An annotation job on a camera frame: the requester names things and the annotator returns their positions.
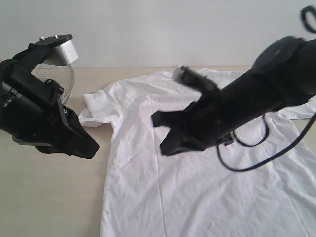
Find white t-shirt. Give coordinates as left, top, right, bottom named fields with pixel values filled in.
left=79, top=71, right=316, bottom=237

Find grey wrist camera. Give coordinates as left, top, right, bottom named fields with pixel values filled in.
left=172, top=66, right=219, bottom=94
left=12, top=34, right=79, bottom=72

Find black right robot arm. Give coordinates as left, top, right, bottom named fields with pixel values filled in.
left=151, top=36, right=316, bottom=156

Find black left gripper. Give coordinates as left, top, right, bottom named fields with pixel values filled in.
left=0, top=61, right=100, bottom=159

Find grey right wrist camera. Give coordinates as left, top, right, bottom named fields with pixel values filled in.
left=172, top=66, right=219, bottom=94

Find metal mesh basket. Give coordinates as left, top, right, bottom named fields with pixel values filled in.
left=31, top=64, right=75, bottom=105

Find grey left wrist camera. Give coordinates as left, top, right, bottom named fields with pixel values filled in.
left=12, top=34, right=79, bottom=72

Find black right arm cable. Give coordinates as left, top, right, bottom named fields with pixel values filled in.
left=216, top=4, right=316, bottom=172

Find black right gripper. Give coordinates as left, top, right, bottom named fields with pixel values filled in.
left=151, top=94, right=233, bottom=156

